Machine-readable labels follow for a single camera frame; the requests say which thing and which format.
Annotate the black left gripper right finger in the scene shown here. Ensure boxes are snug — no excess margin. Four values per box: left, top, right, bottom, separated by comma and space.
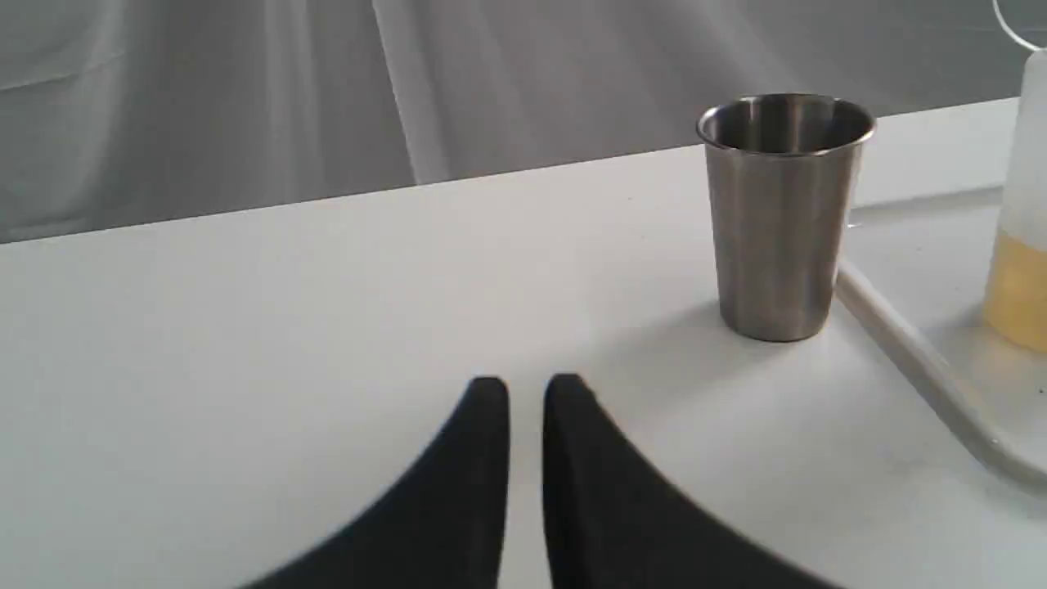
542, 373, 827, 588

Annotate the white plastic tray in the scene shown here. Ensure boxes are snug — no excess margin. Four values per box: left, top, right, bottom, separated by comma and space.
837, 187, 1046, 495

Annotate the translucent squeeze bottle amber liquid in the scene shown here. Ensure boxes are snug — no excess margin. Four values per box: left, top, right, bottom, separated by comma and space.
983, 1, 1046, 353

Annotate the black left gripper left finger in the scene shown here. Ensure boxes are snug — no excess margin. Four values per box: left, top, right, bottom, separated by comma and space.
254, 376, 511, 588

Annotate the stainless steel cup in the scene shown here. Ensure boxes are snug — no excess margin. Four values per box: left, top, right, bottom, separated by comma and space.
695, 93, 876, 343

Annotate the grey backdrop curtain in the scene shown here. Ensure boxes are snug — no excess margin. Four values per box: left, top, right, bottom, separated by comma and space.
1, 1, 1027, 243

